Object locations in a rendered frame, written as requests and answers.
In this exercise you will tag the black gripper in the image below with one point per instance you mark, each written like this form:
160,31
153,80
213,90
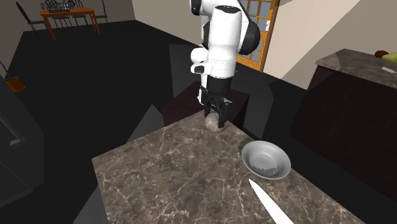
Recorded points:
219,87

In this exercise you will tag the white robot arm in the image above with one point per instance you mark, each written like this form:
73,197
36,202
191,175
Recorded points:
223,37

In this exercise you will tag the grey round ball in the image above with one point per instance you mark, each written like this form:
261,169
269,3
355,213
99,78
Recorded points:
212,124

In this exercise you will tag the dark robot stand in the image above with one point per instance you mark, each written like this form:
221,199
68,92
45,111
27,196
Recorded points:
183,104

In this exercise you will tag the grey metal bowl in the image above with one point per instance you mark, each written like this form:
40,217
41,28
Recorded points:
266,158

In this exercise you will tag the orange framed glass door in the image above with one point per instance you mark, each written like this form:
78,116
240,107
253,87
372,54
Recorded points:
262,18

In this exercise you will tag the white knife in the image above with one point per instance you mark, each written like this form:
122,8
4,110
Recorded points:
269,203

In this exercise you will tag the dark counter with marble top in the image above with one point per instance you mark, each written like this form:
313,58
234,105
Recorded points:
347,124

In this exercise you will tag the black chair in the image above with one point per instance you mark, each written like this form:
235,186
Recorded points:
28,19
102,12

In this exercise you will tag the orange wooden table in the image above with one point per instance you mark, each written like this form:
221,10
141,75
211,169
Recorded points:
66,12

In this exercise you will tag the dark grey cabinet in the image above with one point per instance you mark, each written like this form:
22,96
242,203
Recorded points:
18,149

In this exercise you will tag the orange plant pot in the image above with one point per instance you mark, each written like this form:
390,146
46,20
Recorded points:
15,83

